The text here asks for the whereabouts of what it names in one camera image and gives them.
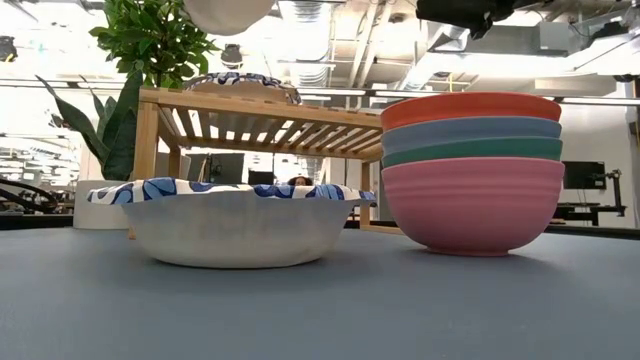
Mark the black background desk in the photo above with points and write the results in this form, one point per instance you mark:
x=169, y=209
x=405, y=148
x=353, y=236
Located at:
x=590, y=210

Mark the large dark background monitor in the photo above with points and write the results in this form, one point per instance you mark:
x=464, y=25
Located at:
x=227, y=167

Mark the person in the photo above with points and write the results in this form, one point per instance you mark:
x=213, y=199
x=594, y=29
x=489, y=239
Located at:
x=300, y=181

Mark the green plastic bowl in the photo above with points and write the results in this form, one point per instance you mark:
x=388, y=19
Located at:
x=475, y=148

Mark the black computer monitor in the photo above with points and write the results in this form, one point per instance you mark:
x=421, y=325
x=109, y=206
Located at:
x=584, y=175

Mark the black computer tower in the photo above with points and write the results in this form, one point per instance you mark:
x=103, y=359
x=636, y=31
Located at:
x=261, y=178

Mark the tall white plant pot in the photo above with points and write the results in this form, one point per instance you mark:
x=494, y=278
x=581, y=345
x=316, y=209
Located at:
x=162, y=167

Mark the black background robot arm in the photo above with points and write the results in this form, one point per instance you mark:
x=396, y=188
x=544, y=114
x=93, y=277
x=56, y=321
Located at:
x=25, y=195

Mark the blue plastic bowl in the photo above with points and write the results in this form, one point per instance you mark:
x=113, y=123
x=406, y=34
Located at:
x=470, y=131

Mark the orange plastic bowl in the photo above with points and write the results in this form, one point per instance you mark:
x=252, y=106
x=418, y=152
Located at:
x=470, y=106

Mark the dark round ceiling lamp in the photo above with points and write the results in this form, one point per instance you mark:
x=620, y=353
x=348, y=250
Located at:
x=231, y=55

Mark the wooden slatted shelf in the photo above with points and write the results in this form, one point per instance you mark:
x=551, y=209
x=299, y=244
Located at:
x=250, y=110

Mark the dark green snake plant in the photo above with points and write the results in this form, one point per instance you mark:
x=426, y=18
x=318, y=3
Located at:
x=120, y=145

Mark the pink plastic bowl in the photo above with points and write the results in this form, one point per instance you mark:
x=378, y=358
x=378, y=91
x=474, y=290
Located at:
x=472, y=210

